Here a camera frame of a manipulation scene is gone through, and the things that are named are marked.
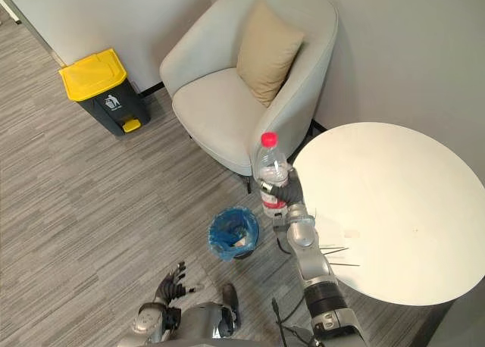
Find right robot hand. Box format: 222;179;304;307
258;167;304;207

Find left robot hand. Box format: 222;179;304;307
154;261;205;306

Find clear plastic bottle red cap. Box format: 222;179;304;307
252;131;293;217

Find blue plastic bin liner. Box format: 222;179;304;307
207;207;261;263

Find rubbish in small bin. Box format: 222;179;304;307
227;229;254;249

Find small black waste bin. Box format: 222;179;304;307
210;208;261;260

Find round white tea table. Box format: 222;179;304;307
292;122;485;347

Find grey trash can yellow lid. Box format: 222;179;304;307
58;48;152;137

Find silver robot leg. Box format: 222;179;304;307
177;300;238;342

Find dark robot foot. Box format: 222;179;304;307
221;283;239;317

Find light grey armchair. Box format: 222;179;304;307
158;0;340;195

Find beige cushion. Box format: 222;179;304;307
236;0;305;108

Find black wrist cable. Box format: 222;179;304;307
271;296;315;347

